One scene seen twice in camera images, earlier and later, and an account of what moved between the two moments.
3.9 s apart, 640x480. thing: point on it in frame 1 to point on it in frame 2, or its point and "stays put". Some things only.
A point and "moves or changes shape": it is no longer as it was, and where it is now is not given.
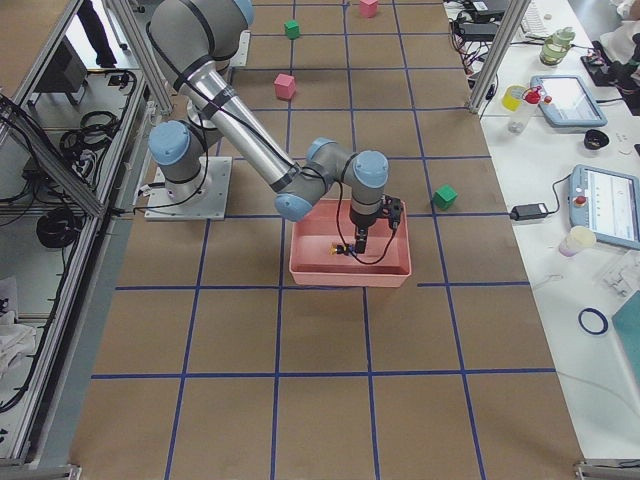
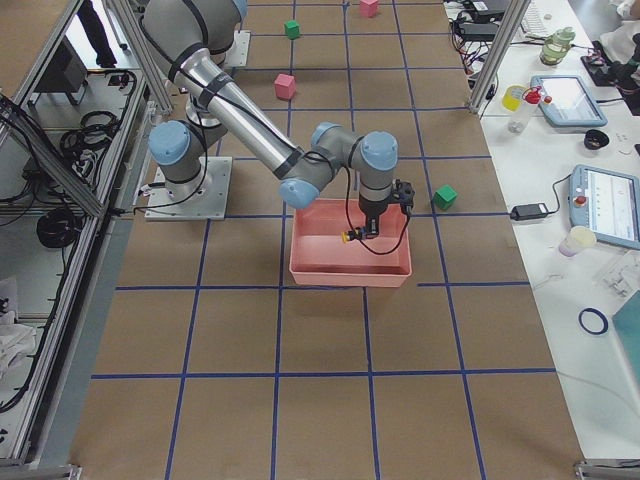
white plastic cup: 577,238 stays put
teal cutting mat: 627,323 stays put
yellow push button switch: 339,249 moves or changes shape
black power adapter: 528,211 stays put
